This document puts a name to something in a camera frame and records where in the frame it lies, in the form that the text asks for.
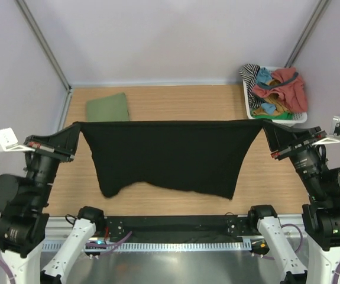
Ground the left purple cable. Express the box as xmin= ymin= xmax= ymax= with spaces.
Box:
xmin=0 ymin=144 xmax=134 ymax=284

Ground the yellow garment in basket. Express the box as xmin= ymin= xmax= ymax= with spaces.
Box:
xmin=252 ymin=79 xmax=291 ymax=115

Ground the black tank top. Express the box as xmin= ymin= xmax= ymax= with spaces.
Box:
xmin=79 ymin=120 xmax=262 ymax=199

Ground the left aluminium corner post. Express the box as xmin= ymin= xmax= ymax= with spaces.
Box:
xmin=14 ymin=0 xmax=72 ymax=92

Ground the light blue tank top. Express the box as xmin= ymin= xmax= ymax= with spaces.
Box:
xmin=256 ymin=67 xmax=273 ymax=86

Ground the aluminium corner post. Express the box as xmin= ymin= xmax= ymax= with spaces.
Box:
xmin=284 ymin=0 xmax=332 ymax=67
xmin=14 ymin=0 xmax=72 ymax=92

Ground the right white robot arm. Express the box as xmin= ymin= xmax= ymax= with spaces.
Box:
xmin=247 ymin=117 xmax=340 ymax=283

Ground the white laundry basket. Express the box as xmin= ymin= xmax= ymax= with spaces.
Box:
xmin=238 ymin=63 xmax=308 ymax=126

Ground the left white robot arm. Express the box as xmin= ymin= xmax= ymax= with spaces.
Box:
xmin=0 ymin=123 xmax=106 ymax=283

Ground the striped tank top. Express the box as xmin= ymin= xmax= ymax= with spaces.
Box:
xmin=238 ymin=63 xmax=262 ymax=111

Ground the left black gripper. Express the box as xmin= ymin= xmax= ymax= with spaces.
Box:
xmin=24 ymin=120 xmax=82 ymax=204

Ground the right aluminium corner post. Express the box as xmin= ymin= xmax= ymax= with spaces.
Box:
xmin=284 ymin=0 xmax=332 ymax=67

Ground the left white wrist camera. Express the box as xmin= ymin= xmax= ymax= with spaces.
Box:
xmin=0 ymin=128 xmax=35 ymax=152

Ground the green tank top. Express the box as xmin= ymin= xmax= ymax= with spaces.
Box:
xmin=86 ymin=92 xmax=129 ymax=122

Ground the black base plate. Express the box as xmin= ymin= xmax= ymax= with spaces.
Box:
xmin=105 ymin=214 xmax=258 ymax=237

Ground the pink tank top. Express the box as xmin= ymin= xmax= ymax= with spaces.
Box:
xmin=252 ymin=67 xmax=308 ymax=113

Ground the white slotted cable duct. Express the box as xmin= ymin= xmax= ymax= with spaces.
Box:
xmin=43 ymin=239 xmax=252 ymax=253

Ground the aluminium frame rail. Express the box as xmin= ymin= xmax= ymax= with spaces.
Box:
xmin=44 ymin=214 xmax=306 ymax=242

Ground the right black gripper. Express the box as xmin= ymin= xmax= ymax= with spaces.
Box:
xmin=263 ymin=117 xmax=329 ymax=197

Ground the bright green garment in basket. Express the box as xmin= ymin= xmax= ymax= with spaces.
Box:
xmin=251 ymin=112 xmax=293 ymax=121

